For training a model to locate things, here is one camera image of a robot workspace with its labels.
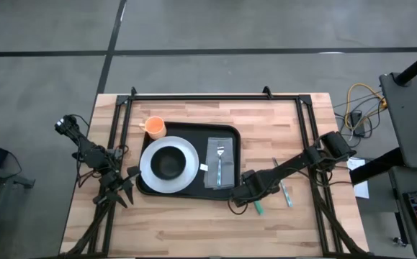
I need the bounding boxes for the white paper sheet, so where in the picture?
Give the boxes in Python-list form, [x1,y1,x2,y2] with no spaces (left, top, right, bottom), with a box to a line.
[346,158,370,200]

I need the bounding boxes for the black plastic tray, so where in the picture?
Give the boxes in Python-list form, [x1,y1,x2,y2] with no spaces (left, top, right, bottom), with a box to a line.
[135,121,242,201]

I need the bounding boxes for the black metal crossbar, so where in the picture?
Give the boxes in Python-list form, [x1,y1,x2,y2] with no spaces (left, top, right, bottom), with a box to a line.
[350,147,405,186]

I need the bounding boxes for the grey cloth napkin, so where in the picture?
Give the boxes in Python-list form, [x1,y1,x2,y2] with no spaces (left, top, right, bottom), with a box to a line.
[199,137,236,191]

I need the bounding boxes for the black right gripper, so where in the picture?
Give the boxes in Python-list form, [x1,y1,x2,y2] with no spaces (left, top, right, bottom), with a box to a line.
[230,169,282,208]

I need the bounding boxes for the black aluminium table frame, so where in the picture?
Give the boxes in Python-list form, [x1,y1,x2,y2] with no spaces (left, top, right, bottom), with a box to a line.
[59,86,369,259]

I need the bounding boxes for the coiled yellow cable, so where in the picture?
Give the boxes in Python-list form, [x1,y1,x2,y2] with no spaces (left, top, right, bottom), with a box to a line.
[343,82,387,131]

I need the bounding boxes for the orange cup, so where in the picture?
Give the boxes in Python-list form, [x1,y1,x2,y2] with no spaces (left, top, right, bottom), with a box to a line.
[138,116,168,141]

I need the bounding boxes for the black bowl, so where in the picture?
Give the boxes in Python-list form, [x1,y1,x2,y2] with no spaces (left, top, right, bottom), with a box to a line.
[150,145,187,181]

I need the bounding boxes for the white round plate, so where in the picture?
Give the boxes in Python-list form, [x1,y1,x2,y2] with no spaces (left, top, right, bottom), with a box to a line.
[139,135,200,194]

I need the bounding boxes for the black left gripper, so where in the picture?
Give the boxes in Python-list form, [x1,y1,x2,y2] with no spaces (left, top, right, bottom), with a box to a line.
[92,165,142,209]

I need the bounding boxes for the knife with striped handle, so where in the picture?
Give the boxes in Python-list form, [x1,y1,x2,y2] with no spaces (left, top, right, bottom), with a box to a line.
[272,157,294,209]

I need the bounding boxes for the fork with striped handle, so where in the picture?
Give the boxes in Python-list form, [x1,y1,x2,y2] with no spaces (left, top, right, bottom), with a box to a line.
[215,142,225,187]

